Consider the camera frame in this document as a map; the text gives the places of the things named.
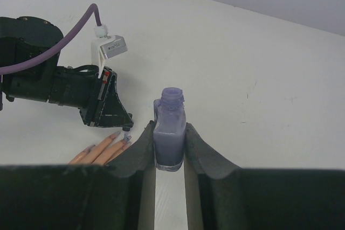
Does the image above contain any purple nail polish bottle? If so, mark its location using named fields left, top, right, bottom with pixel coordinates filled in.
left=153, top=87, right=187, bottom=172

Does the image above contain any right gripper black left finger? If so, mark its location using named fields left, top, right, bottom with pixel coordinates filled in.
left=1, top=122, right=155, bottom=229

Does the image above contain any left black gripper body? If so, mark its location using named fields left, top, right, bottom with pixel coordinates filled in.
left=79, top=67, right=118, bottom=127

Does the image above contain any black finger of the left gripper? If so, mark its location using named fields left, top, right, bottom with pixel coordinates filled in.
left=96, top=84, right=134, bottom=128

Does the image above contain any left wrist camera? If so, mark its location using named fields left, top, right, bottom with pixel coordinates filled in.
left=91, top=24, right=128, bottom=78

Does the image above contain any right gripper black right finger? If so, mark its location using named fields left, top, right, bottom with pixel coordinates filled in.
left=184, top=124, right=344, bottom=229

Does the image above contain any mannequin hand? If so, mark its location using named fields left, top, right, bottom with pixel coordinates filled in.
left=69, top=131, right=132, bottom=165

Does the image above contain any nail polish brush cap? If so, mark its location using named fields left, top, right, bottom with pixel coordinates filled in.
left=122, top=127, right=131, bottom=142

